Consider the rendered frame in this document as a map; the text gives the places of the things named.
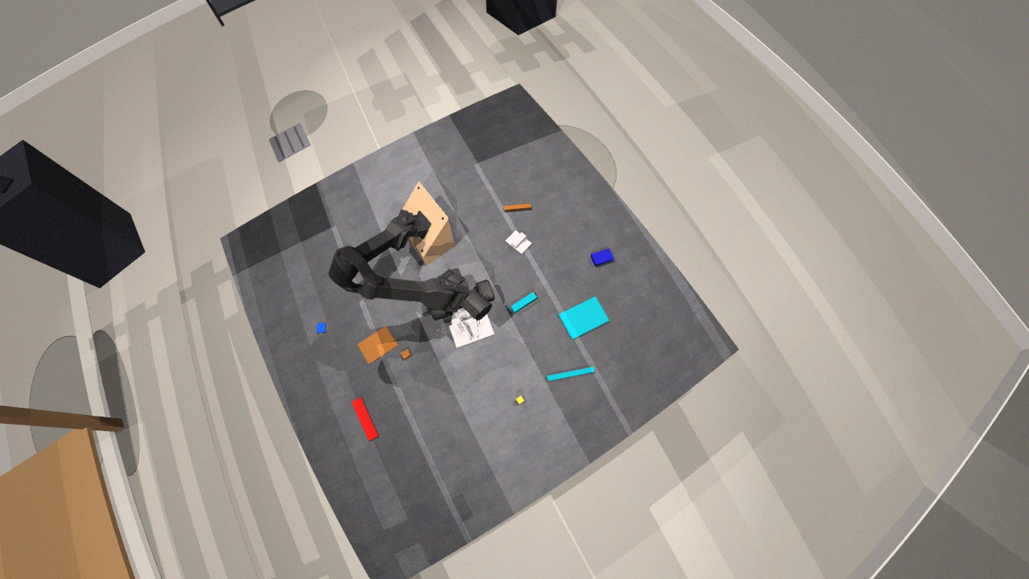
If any red flat bar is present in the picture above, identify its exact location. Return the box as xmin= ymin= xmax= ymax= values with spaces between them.
xmin=352 ymin=397 xmax=379 ymax=441

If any blue rectangular block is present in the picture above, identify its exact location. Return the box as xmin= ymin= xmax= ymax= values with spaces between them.
xmin=590 ymin=248 xmax=614 ymax=266

